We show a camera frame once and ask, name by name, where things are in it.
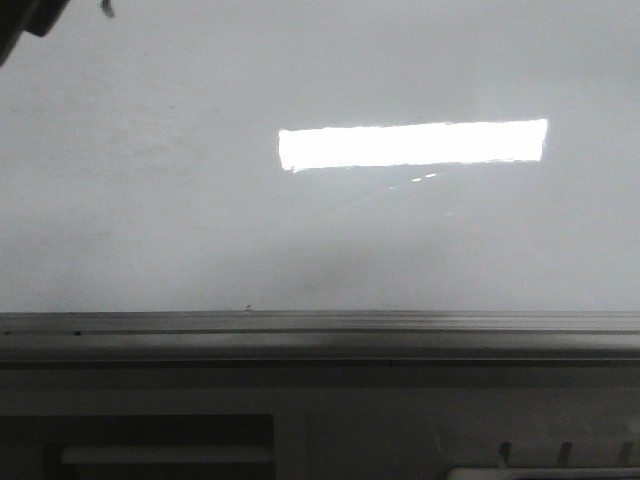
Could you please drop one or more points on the white glossy whiteboard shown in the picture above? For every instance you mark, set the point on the white glossy whiteboard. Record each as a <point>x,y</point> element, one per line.
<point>231,155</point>

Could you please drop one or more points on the grey aluminium whiteboard frame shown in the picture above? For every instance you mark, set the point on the grey aluminium whiteboard frame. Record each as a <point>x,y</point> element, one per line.
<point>59,338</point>

